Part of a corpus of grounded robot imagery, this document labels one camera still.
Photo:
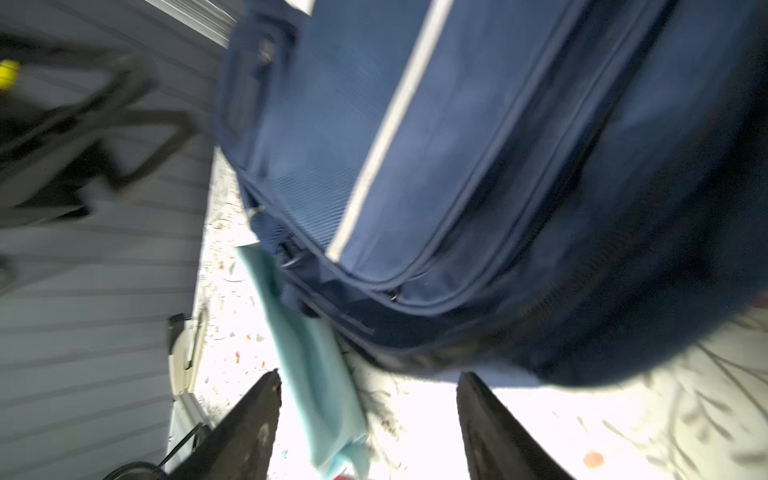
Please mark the navy blue student backpack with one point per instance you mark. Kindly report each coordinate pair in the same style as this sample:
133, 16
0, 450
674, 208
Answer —
576, 189

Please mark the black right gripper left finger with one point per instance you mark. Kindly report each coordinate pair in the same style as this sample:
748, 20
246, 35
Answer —
241, 446

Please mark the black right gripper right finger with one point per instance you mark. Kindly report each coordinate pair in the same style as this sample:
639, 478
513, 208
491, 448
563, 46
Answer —
496, 445

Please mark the black wire wall basket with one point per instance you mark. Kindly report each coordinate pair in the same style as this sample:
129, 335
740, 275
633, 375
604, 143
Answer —
48, 155

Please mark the light teal pencil pouch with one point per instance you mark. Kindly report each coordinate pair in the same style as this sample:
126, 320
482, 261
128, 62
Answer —
323, 395

